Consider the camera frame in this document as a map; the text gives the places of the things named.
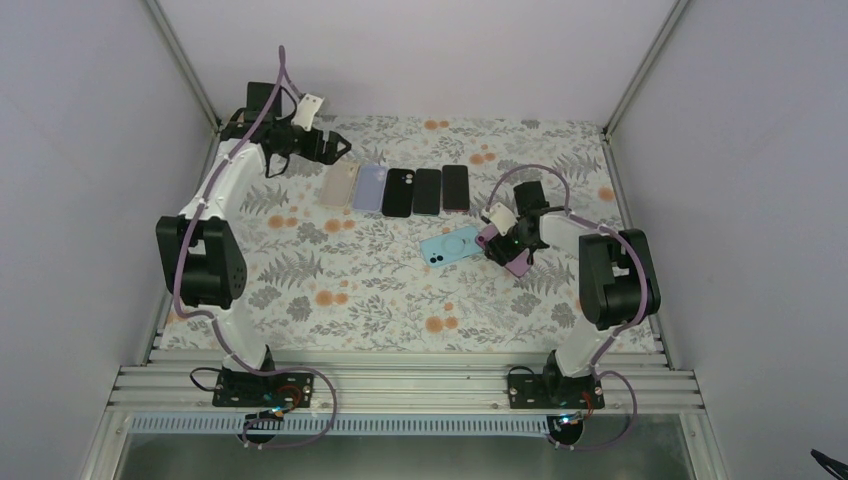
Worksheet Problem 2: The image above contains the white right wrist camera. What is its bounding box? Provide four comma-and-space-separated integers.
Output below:
484, 202, 518, 236

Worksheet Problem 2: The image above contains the aluminium corner frame post left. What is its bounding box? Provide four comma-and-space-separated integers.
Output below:
142, 0, 221, 131

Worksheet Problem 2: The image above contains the pink smartphone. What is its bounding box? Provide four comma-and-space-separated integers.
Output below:
475, 224, 531, 278

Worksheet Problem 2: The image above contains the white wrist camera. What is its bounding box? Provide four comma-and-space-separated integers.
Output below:
291, 94, 324, 131
484, 202, 518, 236

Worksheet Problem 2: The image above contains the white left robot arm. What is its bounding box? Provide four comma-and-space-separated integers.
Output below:
155, 82, 351, 405

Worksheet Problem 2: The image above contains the beige phone case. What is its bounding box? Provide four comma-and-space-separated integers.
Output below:
318, 160, 359, 209

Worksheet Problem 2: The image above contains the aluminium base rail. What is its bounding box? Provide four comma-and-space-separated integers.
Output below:
107, 350, 705, 414

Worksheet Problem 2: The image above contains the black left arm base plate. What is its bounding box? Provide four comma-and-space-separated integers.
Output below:
212, 370, 315, 409

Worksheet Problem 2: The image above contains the light blue phone case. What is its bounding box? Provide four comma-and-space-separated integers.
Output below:
419, 226, 482, 267

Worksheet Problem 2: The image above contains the slotted grey cable duct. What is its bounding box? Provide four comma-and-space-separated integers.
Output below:
128, 412, 548, 437

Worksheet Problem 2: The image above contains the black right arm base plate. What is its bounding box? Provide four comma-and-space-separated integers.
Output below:
506, 371, 605, 410

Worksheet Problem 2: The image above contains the black phone case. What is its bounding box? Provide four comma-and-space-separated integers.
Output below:
381, 168, 414, 218

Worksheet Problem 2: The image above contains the magenta smartphone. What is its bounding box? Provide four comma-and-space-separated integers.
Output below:
442, 165, 470, 212

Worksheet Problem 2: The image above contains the aluminium corner frame post right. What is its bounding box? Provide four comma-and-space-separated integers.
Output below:
602, 0, 690, 142

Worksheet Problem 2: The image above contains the lilac phone case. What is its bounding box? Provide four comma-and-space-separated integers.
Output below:
351, 165, 388, 213

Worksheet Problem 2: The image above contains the aluminium corner frame post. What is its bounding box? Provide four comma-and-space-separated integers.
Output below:
142, 0, 221, 131
602, 0, 690, 142

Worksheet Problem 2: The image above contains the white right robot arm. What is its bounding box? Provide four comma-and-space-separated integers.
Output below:
476, 181, 661, 407

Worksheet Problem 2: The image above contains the dark teal smartphone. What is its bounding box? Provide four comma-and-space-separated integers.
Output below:
412, 168, 442, 216

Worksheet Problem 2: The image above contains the floral patterned table mat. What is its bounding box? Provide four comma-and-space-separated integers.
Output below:
230, 116, 621, 353

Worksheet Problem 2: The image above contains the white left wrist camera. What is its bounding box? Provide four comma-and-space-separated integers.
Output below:
291, 94, 324, 131

